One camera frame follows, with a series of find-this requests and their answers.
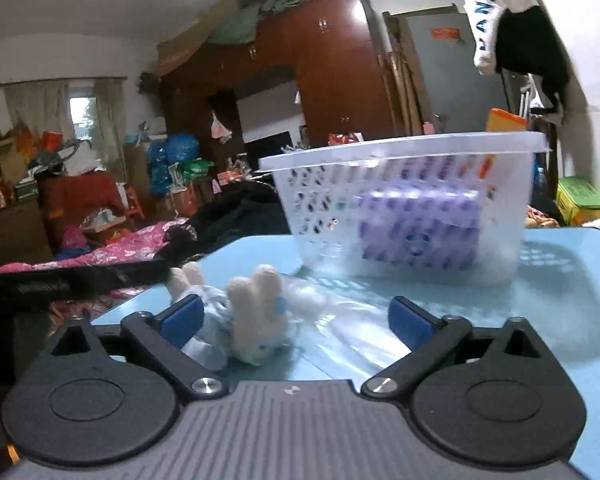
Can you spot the orange capped bottle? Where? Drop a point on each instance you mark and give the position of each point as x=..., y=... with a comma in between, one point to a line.
x=500, y=121

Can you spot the dark red wooden wardrobe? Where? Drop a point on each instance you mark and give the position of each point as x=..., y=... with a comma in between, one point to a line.
x=330, y=48

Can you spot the white plush bunny toy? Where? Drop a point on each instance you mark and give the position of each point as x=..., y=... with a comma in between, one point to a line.
x=248, y=320

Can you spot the white black hanging jacket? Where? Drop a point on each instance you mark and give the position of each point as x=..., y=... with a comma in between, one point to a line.
x=517, y=35

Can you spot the orange white hanging bag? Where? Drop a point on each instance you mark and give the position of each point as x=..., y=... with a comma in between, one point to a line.
x=345, y=138

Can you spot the clear plastic basket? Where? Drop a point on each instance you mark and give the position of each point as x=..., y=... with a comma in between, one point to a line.
x=321, y=191

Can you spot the grey metal door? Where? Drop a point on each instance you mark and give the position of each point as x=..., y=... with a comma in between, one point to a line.
x=459, y=98

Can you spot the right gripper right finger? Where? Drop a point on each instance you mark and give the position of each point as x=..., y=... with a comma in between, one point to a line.
x=431, y=342

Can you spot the pink floral blanket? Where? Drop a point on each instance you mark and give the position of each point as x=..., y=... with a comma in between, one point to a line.
x=137, y=246

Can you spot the blue plastic bag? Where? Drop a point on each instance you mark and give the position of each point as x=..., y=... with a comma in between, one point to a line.
x=540, y=184

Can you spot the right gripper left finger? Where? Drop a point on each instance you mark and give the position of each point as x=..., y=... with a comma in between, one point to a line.
x=158, y=340

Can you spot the green yellow box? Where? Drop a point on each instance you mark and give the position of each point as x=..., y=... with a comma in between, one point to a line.
x=577, y=200

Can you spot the purple tissue box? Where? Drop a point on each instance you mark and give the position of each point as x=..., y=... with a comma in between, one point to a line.
x=427, y=226

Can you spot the black clothing pile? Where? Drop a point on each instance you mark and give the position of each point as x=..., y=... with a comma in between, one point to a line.
x=244, y=208

